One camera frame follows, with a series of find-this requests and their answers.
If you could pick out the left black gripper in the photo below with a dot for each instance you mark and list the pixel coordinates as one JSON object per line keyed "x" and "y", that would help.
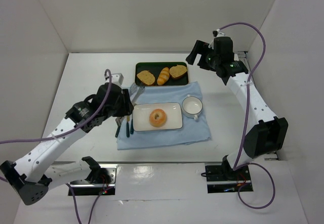
{"x": 126, "y": 102}

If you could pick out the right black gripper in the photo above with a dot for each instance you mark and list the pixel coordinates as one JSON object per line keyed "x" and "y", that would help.
{"x": 196, "y": 53}

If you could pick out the silver metal tongs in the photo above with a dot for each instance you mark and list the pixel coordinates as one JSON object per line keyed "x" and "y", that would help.
{"x": 135, "y": 91}

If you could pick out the sugared orange donut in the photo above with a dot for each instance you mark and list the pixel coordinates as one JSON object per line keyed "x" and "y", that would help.
{"x": 157, "y": 118}

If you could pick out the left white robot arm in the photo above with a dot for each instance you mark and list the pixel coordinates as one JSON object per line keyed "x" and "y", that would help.
{"x": 33, "y": 175}

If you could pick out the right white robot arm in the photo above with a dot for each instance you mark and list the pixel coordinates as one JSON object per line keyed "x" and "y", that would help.
{"x": 265, "y": 131}

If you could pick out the right bread slice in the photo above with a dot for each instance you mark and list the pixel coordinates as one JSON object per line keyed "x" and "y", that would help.
{"x": 177, "y": 71}

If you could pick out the bread slice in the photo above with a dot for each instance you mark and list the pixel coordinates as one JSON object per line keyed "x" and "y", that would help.
{"x": 146, "y": 77}
{"x": 177, "y": 71}

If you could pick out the left bread slice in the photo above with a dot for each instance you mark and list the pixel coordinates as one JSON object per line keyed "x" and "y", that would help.
{"x": 146, "y": 77}

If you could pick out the striped bread roll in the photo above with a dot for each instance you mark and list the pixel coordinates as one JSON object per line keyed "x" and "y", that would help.
{"x": 163, "y": 76}

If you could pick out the white rectangular plate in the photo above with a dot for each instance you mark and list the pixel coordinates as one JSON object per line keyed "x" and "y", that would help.
{"x": 142, "y": 112}

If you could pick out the dark green serving tray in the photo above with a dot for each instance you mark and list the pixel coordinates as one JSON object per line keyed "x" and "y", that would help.
{"x": 155, "y": 68}

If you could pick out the light blue cloth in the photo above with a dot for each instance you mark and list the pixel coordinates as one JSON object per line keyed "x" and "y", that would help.
{"x": 191, "y": 132}

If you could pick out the gold knife green handle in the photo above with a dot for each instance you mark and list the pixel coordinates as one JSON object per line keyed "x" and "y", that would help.
{"x": 127, "y": 127}

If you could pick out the gold fork green handle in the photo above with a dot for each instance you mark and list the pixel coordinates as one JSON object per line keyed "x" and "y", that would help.
{"x": 118, "y": 130}

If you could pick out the gold spoon green handle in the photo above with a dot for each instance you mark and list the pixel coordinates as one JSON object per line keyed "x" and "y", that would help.
{"x": 132, "y": 127}

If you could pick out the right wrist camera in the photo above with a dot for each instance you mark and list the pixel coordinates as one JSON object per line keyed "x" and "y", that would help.
{"x": 218, "y": 33}

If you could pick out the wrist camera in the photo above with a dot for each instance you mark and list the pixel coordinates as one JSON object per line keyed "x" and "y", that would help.
{"x": 218, "y": 33}
{"x": 116, "y": 78}

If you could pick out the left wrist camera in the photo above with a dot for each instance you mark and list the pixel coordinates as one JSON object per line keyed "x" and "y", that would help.
{"x": 116, "y": 78}

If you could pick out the white bowl with handles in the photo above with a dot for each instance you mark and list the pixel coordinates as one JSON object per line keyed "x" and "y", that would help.
{"x": 192, "y": 107}

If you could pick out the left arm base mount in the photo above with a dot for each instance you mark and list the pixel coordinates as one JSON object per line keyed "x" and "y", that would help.
{"x": 105, "y": 182}

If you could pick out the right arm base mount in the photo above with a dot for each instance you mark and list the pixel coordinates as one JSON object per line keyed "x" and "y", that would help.
{"x": 219, "y": 182}

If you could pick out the aluminium rail frame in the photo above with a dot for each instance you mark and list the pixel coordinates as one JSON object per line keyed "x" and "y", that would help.
{"x": 243, "y": 57}

